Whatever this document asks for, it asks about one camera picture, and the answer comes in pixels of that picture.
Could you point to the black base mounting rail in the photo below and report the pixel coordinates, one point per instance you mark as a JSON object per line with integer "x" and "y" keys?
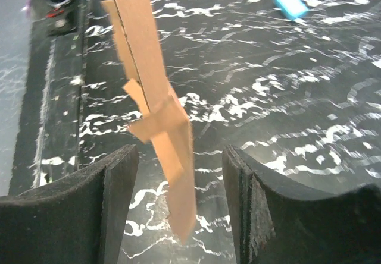
{"x": 47, "y": 144}

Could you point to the small blue eraser block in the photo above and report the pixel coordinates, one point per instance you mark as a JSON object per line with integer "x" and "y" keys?
{"x": 292, "y": 9}

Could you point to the brown cardboard paper box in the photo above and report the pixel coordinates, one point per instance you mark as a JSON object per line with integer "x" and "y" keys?
{"x": 164, "y": 122}

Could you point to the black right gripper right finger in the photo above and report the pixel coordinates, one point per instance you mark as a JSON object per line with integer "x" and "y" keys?
{"x": 275, "y": 219}

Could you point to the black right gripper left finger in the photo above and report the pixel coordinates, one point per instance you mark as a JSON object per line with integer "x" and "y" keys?
{"x": 79, "y": 218}

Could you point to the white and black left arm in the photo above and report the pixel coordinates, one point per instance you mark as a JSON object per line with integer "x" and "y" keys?
{"x": 63, "y": 16}

